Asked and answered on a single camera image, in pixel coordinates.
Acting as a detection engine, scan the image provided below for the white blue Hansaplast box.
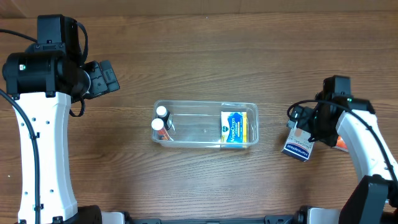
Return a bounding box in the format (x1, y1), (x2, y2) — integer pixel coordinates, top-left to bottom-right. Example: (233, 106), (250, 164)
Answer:
(281, 126), (314, 162)

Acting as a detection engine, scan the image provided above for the red orange small box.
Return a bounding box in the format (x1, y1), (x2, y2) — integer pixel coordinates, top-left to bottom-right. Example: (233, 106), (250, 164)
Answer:
(334, 136), (348, 152)

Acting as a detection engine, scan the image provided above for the dark bottle white cap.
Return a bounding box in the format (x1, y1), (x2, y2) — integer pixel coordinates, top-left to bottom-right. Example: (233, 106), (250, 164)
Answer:
(155, 106), (173, 130)

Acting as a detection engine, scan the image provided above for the orange tube white cap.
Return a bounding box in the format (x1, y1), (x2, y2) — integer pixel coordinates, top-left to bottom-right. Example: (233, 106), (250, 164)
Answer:
(151, 118), (171, 141)

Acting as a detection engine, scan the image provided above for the blue yellow VapoDrops box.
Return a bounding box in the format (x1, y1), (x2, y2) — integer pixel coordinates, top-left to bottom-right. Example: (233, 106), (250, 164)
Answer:
(221, 111), (248, 143)

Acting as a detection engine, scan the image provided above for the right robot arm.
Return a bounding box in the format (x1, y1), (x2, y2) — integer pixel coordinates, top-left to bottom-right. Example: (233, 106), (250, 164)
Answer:
(287, 75), (397, 223)

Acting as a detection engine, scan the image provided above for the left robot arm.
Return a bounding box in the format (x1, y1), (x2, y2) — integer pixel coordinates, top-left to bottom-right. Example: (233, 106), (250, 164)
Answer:
(1, 14), (126, 223)

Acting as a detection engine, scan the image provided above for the clear plastic container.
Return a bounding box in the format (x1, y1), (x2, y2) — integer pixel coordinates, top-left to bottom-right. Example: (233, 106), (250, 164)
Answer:
(151, 100), (259, 149)

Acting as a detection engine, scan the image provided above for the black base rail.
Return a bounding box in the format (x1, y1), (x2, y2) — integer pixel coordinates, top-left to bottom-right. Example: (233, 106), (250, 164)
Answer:
(102, 211), (312, 224)

